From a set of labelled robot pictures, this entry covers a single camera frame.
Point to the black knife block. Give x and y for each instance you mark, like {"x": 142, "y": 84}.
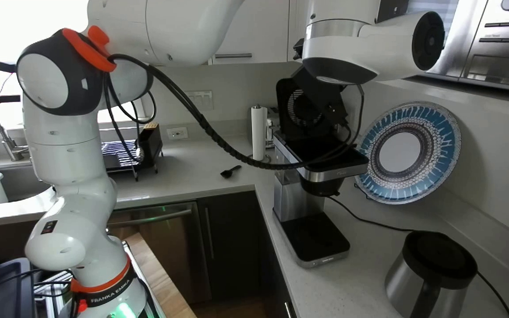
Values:
{"x": 149, "y": 144}

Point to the dark cabinet door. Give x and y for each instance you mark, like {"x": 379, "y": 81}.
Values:
{"x": 230, "y": 229}

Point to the black silver coffeemaker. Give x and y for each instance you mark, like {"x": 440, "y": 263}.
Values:
{"x": 318, "y": 155}

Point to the steel coffee carafe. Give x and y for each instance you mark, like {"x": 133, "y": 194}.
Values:
{"x": 430, "y": 275}

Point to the blue patterned plate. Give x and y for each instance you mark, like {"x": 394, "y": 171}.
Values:
{"x": 412, "y": 148}

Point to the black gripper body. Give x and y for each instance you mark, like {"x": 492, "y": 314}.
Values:
{"x": 327, "y": 100}

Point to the white paper towel roll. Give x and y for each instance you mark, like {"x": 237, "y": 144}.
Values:
{"x": 258, "y": 116}

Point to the stainless steel toaster oven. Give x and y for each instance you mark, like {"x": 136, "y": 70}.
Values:
{"x": 476, "y": 47}

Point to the stainless steel sink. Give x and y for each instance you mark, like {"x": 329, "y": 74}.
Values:
{"x": 0, "y": 194}

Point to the small black scoop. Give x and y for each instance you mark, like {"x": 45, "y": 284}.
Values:
{"x": 228, "y": 173}

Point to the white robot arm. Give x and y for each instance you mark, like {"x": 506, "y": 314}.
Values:
{"x": 71, "y": 75}

